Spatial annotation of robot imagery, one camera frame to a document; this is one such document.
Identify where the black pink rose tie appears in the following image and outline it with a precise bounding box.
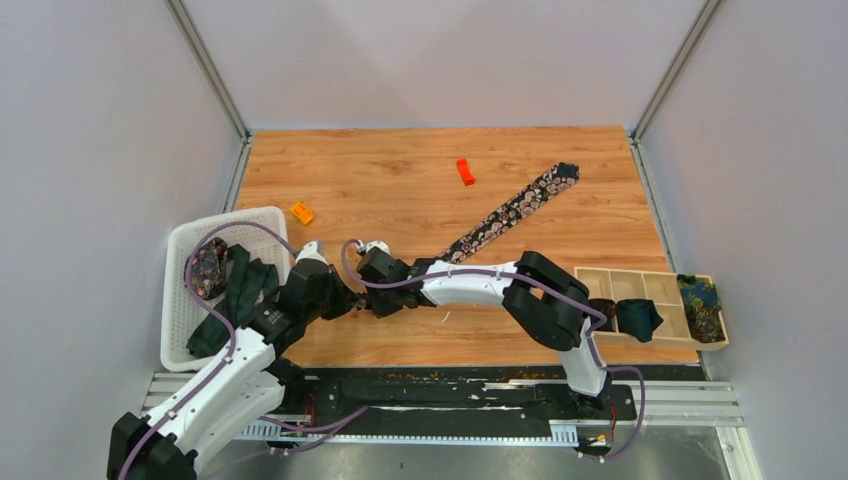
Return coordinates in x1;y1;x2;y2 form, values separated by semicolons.
436;162;580;264

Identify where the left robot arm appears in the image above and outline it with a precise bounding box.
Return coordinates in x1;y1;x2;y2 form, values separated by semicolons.
106;258;357;479

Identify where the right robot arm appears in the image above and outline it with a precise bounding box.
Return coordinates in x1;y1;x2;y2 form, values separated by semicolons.
343;245;611;418

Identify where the dark green tie in basket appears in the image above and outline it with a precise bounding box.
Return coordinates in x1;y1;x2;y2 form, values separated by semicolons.
203;244;280;327

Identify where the white perforated plastic basket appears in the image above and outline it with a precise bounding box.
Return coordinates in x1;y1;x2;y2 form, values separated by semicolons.
160;206;292;372

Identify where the orange plastic block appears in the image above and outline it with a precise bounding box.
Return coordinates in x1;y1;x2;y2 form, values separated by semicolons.
289;202;315;226

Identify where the dark floral tie in basket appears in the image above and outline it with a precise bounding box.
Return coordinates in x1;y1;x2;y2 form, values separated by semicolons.
186;237;228;300

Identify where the red plastic block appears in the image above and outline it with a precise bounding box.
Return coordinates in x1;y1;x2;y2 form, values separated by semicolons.
456;158;476;186

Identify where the dark teal tie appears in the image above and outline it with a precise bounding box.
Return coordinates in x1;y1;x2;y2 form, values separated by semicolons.
616;299;664;343

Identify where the wooden compartment box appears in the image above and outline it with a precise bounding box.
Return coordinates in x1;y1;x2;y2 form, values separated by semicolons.
572;266;730;351

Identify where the blue gold patterned tie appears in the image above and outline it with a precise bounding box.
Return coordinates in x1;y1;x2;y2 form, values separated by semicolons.
676;274;726;343

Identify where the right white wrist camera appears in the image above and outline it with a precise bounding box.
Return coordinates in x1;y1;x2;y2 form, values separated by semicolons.
356;240;391;256

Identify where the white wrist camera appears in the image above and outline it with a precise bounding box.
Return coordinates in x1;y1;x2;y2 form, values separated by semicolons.
295;240;328;265
356;240;391;256

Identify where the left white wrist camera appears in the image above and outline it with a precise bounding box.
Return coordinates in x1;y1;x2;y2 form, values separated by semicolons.
295;240;328;265

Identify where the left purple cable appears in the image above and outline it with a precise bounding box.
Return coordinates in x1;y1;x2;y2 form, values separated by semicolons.
117;221;303;480

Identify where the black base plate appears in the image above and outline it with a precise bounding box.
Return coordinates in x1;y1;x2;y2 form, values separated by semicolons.
272;365;638;438

